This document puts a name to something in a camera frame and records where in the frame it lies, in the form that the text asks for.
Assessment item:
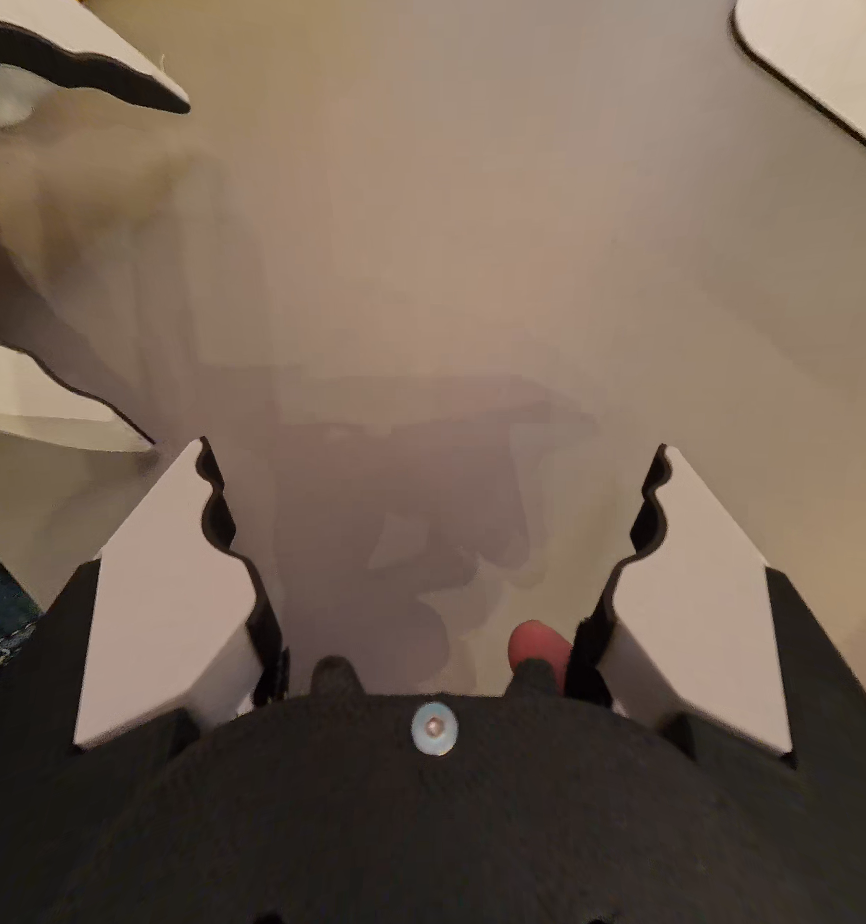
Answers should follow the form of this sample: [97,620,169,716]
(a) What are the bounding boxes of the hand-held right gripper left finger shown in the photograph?
[74,436,290,749]

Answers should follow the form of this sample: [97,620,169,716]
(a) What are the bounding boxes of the white rounded base plate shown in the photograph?
[727,0,866,171]

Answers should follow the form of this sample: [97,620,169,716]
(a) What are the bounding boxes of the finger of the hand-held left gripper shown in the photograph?
[0,0,192,129]
[0,328,157,453]

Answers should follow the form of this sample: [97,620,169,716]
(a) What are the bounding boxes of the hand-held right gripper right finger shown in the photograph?
[564,442,795,757]

